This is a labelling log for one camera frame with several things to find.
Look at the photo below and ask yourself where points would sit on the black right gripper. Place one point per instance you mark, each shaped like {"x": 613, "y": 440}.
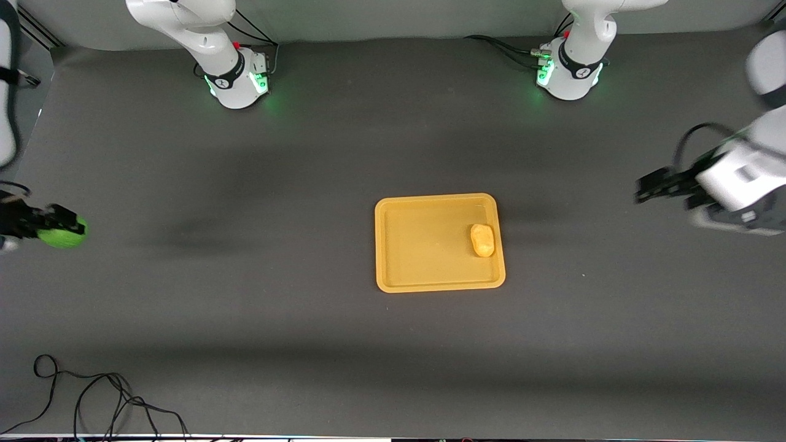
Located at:
{"x": 18, "y": 221}

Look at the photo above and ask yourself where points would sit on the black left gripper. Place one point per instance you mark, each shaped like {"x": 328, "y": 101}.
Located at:
{"x": 683, "y": 182}

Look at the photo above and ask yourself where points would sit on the green apple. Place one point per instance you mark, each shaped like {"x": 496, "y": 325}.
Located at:
{"x": 64, "y": 238}

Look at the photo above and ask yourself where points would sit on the yellow potato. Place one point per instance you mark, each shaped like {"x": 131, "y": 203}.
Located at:
{"x": 483, "y": 240}

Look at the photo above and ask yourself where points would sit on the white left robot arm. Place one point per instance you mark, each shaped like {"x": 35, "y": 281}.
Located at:
{"x": 577, "y": 55}

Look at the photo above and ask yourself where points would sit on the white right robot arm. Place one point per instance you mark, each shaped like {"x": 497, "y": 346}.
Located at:
{"x": 209, "y": 43}

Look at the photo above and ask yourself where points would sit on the yellow plastic tray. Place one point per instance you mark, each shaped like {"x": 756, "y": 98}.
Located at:
{"x": 430, "y": 252}

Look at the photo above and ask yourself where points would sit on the aluminium frame rail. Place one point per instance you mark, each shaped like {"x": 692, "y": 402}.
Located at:
{"x": 40, "y": 31}
{"x": 777, "y": 23}

